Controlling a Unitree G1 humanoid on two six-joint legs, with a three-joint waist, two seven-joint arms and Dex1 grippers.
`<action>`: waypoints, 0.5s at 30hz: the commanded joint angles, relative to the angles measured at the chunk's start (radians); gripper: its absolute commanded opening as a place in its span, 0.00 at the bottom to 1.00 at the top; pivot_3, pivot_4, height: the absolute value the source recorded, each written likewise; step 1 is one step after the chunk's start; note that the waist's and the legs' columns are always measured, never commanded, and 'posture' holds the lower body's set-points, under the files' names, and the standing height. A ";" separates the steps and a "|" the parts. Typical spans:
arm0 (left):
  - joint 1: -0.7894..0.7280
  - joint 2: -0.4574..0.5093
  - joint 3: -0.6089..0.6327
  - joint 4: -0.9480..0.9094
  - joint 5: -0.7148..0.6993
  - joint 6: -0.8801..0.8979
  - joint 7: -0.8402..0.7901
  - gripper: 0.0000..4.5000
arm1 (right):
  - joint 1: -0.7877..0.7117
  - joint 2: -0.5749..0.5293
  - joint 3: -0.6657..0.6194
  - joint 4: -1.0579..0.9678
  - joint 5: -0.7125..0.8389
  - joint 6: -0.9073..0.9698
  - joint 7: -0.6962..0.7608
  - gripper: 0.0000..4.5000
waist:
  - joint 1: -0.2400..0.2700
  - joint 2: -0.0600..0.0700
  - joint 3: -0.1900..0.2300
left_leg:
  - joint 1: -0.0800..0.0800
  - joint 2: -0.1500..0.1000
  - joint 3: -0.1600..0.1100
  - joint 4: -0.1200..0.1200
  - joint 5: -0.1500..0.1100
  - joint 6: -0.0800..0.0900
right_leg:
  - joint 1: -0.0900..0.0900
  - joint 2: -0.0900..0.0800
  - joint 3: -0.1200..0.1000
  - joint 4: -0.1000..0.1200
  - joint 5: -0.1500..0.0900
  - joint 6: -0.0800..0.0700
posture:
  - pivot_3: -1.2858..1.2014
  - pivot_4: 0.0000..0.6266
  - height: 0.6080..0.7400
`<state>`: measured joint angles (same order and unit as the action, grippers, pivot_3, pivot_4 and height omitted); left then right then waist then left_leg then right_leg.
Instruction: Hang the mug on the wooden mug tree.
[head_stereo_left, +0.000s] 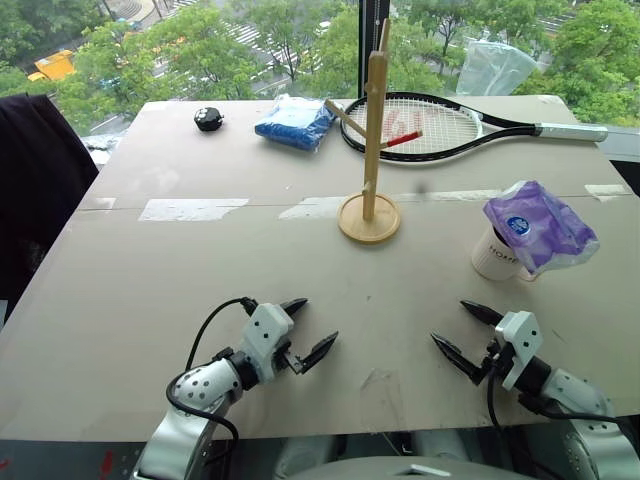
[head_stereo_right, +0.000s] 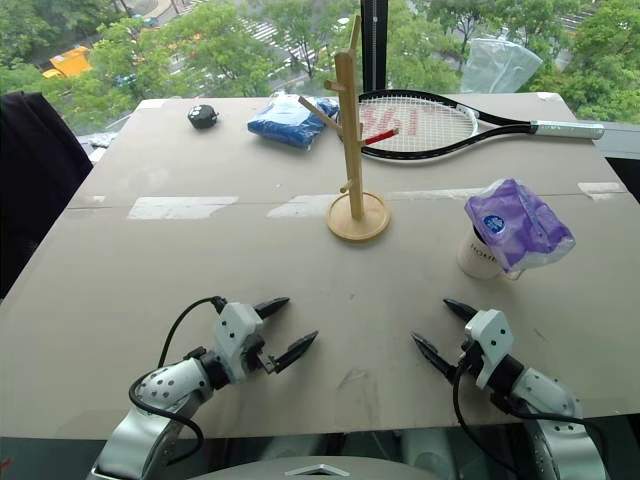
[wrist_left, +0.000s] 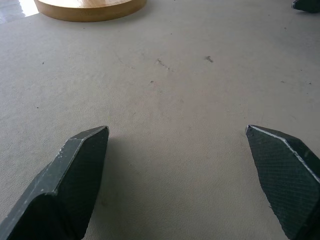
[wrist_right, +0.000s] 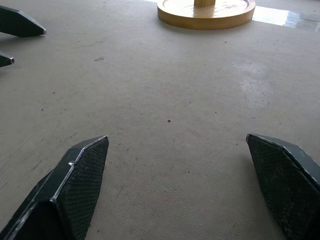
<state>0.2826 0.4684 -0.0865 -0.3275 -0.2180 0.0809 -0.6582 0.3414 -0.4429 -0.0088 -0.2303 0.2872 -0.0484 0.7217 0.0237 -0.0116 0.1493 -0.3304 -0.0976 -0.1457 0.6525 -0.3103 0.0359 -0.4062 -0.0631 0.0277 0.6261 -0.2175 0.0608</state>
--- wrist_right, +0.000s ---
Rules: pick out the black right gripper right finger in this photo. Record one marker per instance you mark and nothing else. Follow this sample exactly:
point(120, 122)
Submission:
point(282, 180)

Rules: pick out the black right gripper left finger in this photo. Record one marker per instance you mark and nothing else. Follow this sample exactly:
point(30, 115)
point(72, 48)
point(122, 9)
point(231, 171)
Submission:
point(62, 195)

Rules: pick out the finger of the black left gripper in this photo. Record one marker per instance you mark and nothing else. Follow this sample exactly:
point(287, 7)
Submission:
point(5, 60)
point(17, 22)

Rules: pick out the round wooden base with peg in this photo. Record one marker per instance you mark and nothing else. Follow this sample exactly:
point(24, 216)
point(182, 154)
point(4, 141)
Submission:
point(207, 12)

